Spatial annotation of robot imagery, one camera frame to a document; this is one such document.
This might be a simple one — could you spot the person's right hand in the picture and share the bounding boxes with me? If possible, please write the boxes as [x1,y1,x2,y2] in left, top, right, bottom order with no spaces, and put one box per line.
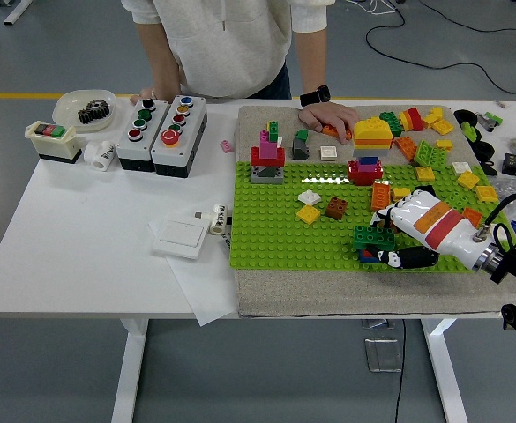
[128,85,157,106]

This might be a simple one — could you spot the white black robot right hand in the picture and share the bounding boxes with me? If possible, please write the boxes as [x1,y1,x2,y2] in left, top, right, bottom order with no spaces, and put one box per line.
[365,189,492,271]

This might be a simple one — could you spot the person's left hand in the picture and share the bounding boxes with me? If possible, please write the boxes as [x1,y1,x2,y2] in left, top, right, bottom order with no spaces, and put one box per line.
[296,101,361,145]

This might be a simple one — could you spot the dark green long brick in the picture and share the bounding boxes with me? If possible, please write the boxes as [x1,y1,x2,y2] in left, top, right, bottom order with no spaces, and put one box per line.
[353,225,396,251]

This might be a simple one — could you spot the lime green long brick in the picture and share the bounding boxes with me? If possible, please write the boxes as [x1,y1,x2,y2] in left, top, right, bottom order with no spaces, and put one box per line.
[445,193,469,213]

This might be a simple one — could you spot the grey slope brick green top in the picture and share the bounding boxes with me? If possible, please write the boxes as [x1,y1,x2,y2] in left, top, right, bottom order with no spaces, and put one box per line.
[290,128,311,161]

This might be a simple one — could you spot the burger-shaped multicolour brick tower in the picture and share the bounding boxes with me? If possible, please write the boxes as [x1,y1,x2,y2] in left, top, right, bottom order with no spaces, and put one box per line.
[348,115,394,186]

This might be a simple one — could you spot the dark green chunky brick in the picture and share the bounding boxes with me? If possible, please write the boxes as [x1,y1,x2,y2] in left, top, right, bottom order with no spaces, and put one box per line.
[378,110,403,137]

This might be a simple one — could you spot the red pink grey brick tower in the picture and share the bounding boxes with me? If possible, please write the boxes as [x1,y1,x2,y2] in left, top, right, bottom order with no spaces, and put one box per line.
[249,119,286,185]

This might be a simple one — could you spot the red yellow orange curved bricks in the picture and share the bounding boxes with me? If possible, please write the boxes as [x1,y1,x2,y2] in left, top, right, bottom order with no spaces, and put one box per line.
[397,106,425,132]

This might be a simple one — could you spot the brown square brick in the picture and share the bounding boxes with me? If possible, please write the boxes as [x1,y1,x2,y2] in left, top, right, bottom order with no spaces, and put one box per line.
[325,197,349,220]

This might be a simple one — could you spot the yellow brick pair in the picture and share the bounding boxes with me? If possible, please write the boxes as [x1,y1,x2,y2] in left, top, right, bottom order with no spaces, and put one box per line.
[422,106,445,128]

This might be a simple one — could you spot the green studded baseplate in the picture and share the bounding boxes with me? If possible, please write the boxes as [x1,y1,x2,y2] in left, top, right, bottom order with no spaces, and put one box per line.
[228,160,516,275]

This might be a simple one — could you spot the black wrist watch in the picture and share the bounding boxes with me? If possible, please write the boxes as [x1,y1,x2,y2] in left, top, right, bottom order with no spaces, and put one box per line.
[299,84,332,107]

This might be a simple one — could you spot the black metal gear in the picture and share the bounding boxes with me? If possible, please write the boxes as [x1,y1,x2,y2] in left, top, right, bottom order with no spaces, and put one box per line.
[77,99,111,125]

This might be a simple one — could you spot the grey four-button control box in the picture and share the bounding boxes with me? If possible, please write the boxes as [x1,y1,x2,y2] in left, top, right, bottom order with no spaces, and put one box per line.
[114,97,170,172]

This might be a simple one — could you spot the lime green flat plate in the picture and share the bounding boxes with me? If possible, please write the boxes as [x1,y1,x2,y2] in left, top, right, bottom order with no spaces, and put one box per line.
[412,138,435,167]
[427,146,448,171]

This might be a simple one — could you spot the grey emergency-stop control box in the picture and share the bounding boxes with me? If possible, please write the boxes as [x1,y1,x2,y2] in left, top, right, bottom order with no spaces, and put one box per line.
[150,94,208,179]

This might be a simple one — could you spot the white plastic bowl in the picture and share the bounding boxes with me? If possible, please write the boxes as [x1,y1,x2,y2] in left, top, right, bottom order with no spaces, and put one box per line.
[52,89,117,133]

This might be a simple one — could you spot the white pipe tee fitting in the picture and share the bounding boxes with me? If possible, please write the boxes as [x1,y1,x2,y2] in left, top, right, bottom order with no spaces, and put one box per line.
[83,139,116,171]

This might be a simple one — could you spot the clear plastic bag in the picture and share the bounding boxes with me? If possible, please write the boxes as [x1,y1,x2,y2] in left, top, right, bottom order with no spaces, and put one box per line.
[489,175,516,221]

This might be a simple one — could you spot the person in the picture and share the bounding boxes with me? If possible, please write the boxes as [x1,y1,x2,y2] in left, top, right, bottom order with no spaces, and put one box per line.
[120,0,361,145]

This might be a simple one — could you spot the black tape roll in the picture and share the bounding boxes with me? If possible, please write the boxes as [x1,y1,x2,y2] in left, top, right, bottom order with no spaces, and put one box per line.
[453,108,479,127]

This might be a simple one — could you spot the green and grey clip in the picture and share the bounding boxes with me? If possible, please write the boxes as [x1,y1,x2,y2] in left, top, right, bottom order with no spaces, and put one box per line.
[476,110,504,132]

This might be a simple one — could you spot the grey-brown mat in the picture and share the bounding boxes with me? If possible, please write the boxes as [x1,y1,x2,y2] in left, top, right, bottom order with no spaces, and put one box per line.
[236,104,516,319]

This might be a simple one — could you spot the white labelled tube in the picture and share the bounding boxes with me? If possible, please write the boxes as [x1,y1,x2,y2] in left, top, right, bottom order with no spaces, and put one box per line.
[208,203,228,235]

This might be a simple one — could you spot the white distant table foot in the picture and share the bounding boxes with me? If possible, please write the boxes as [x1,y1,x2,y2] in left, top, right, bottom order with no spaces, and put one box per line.
[2,0,34,26]

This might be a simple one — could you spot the white table leg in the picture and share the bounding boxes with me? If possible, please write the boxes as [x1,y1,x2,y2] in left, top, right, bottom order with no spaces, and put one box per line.
[109,317,149,423]
[420,317,468,423]

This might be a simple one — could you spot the white paper sheet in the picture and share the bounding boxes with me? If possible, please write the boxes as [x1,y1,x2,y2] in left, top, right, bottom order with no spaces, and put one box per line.
[147,218,240,328]

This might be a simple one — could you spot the black ring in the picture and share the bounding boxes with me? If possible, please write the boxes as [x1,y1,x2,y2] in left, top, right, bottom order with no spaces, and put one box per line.
[472,140,497,160]

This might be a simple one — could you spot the cream red-green switch box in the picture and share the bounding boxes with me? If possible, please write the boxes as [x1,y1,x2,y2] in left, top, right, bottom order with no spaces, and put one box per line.
[23,121,84,165]

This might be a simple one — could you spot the white floor cable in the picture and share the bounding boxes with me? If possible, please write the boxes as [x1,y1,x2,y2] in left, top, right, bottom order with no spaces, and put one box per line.
[344,0,398,15]

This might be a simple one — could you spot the black power cable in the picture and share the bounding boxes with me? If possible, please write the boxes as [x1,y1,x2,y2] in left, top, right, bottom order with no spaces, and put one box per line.
[393,317,407,423]

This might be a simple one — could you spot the long black floor cable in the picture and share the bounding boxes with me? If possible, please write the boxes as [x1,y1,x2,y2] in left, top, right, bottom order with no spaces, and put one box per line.
[364,0,516,107]

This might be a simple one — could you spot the white wall switch plate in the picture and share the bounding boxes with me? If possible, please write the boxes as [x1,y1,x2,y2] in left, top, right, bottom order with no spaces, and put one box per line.
[151,219,209,261]

